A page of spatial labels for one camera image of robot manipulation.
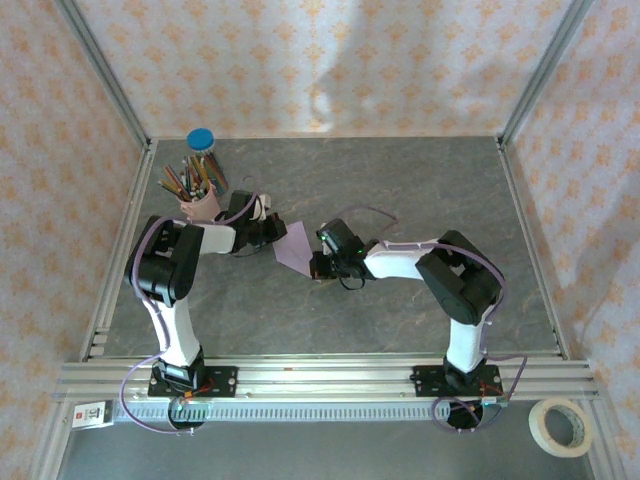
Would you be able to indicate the long aluminium mounting rail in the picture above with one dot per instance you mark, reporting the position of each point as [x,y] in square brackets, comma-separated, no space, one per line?
[325,380]

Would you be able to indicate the aluminium frame post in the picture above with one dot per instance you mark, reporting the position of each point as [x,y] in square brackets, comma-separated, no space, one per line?
[541,75]
[106,75]

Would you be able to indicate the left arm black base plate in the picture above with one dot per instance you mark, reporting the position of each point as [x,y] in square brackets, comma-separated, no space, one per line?
[225,382]

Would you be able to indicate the coloured pencil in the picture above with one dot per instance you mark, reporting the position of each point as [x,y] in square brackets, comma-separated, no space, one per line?
[221,171]
[172,190]
[178,181]
[200,171]
[214,173]
[188,176]

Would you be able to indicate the aluminium lower frame bar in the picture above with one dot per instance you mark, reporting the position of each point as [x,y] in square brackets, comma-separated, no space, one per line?
[50,445]
[605,445]

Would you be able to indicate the aluminium table side rail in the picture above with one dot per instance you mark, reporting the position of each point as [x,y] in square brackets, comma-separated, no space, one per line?
[120,250]
[520,200]

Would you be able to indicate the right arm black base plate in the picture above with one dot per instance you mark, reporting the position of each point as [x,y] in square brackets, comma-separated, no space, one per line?
[425,382]

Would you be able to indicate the clear jar with blue lid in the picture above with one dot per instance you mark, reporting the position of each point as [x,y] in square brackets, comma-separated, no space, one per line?
[200,139]

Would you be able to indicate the white masking tape roll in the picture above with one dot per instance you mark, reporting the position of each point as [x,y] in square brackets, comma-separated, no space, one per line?
[537,425]

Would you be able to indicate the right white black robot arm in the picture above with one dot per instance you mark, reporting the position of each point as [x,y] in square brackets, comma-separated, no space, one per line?
[465,345]

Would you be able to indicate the lilac paper sheet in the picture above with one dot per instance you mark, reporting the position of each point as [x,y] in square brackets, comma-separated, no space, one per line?
[295,247]

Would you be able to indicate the white label card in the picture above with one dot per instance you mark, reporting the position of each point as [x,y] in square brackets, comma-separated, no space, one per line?
[90,415]

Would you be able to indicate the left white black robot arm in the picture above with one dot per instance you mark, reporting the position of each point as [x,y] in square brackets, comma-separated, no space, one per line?
[177,335]

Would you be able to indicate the pink pencil cup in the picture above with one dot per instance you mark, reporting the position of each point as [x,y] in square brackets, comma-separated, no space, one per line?
[202,207]

